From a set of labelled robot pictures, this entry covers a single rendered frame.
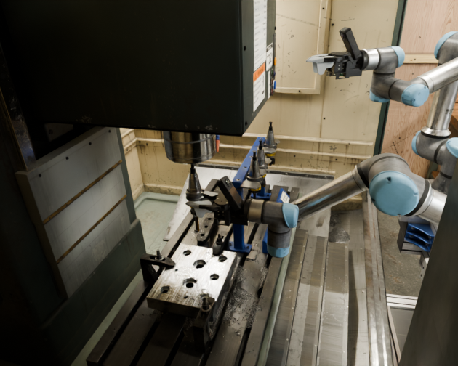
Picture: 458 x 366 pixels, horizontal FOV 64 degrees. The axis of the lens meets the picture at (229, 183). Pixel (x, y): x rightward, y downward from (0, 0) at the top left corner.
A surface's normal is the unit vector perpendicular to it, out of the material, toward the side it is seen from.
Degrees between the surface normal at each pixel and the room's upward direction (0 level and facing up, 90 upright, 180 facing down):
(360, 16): 90
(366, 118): 90
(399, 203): 87
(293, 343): 8
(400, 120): 90
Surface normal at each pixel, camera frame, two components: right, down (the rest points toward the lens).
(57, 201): 0.96, 0.07
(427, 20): -0.20, 0.47
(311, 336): -0.07, -0.81
